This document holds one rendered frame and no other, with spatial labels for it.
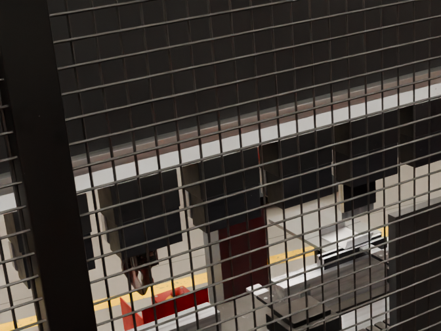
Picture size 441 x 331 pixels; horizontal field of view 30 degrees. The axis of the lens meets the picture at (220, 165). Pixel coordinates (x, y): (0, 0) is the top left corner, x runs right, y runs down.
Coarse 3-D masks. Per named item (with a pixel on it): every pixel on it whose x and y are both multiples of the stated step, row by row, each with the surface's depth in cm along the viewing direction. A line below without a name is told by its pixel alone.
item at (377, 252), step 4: (368, 244) 206; (360, 248) 204; (364, 248) 204; (376, 248) 203; (364, 252) 203; (368, 252) 202; (372, 252) 201; (376, 252) 201; (380, 252) 201; (372, 256) 201; (376, 256) 199; (380, 256) 199; (380, 260) 198; (388, 280) 190
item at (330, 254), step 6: (372, 240) 209; (378, 240) 209; (360, 246) 206; (324, 252) 205; (330, 252) 205; (336, 252) 206; (342, 252) 204; (348, 252) 205; (318, 258) 203; (324, 258) 202; (330, 258) 202; (336, 258) 203; (348, 258) 205; (318, 264) 204; (330, 264) 203; (336, 264) 204
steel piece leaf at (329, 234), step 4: (340, 224) 216; (344, 224) 217; (328, 228) 214; (332, 228) 215; (340, 228) 217; (344, 228) 217; (324, 232) 214; (328, 232) 215; (332, 232) 215; (340, 232) 214; (344, 232) 214; (348, 232) 214; (356, 232) 213; (324, 236) 213; (328, 236) 213; (332, 236) 212; (340, 236) 212; (344, 236) 212; (356, 236) 211; (328, 240) 211; (332, 240) 210; (344, 240) 210; (348, 240) 209; (336, 244) 208; (340, 244) 208; (344, 244) 208; (344, 248) 205
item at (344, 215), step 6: (342, 186) 199; (360, 186) 202; (366, 186) 203; (372, 186) 204; (342, 192) 200; (348, 192) 201; (354, 192) 202; (360, 192) 202; (366, 192) 203; (342, 198) 201; (348, 198) 201; (360, 198) 203; (366, 198) 204; (372, 198) 205; (342, 204) 201; (348, 204) 202; (354, 204) 202; (360, 204) 203; (366, 204) 204; (372, 204) 207; (342, 210) 202; (348, 210) 202; (354, 210) 204; (360, 210) 205; (366, 210) 206; (342, 216) 203; (348, 216) 204
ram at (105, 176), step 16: (400, 96) 197; (416, 96) 200; (432, 96) 202; (336, 112) 188; (352, 112) 191; (368, 112) 193; (272, 128) 181; (288, 128) 183; (304, 128) 185; (208, 144) 173; (224, 144) 175; (144, 160) 167; (160, 160) 168; (176, 160) 170; (80, 176) 160; (96, 176) 162; (112, 176) 164; (128, 176) 166; (144, 176) 168; (0, 208) 154
